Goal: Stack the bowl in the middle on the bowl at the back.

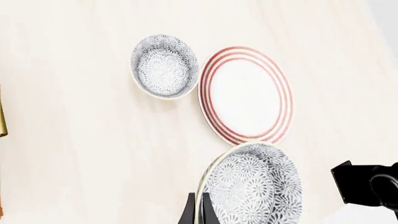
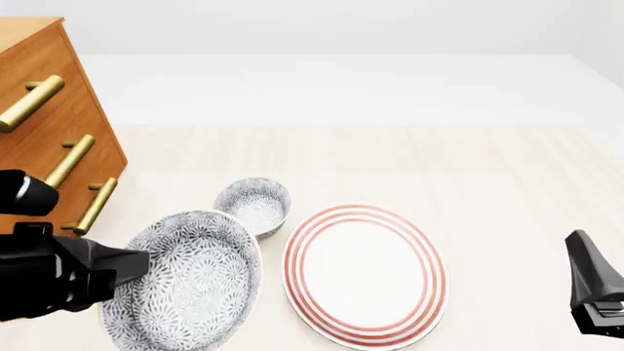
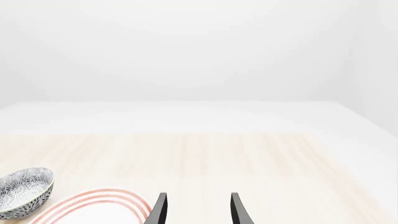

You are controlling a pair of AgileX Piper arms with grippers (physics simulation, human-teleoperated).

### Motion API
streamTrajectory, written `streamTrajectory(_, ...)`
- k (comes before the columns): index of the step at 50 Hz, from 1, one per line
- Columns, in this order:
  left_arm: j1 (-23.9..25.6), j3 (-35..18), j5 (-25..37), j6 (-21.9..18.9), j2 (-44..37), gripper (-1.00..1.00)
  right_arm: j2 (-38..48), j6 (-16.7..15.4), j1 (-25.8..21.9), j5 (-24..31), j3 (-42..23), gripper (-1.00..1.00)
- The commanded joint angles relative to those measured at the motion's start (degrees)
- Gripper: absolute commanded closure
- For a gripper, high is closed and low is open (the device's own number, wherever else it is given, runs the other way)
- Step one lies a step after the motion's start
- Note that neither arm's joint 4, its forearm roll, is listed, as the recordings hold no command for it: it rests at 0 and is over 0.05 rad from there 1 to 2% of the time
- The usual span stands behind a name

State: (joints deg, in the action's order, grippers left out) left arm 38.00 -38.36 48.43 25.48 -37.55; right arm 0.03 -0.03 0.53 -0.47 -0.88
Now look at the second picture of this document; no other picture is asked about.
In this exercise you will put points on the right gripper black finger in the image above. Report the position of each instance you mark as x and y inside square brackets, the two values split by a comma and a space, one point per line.
[590, 270]

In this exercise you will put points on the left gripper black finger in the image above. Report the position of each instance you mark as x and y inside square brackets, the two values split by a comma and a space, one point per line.
[117, 261]

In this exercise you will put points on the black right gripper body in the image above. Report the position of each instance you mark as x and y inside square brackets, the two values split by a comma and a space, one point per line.
[597, 321]

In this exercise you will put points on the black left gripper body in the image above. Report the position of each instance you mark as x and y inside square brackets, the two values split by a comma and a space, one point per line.
[34, 274]

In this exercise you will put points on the large patterned grey-white bowl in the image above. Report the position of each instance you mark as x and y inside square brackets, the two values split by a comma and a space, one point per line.
[195, 278]

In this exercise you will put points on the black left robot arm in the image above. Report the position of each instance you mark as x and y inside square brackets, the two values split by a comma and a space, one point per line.
[29, 194]

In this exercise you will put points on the small patterned grey-white bowl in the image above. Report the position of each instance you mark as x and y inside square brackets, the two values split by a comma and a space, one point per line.
[258, 208]

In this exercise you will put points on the wooden drawer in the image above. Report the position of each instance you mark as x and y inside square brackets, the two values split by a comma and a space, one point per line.
[85, 113]
[49, 60]
[111, 161]

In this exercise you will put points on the white plate with red rings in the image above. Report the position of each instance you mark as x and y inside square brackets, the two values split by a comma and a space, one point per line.
[365, 278]

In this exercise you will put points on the wooden cabinet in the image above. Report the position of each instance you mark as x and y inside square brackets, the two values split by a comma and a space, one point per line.
[24, 33]

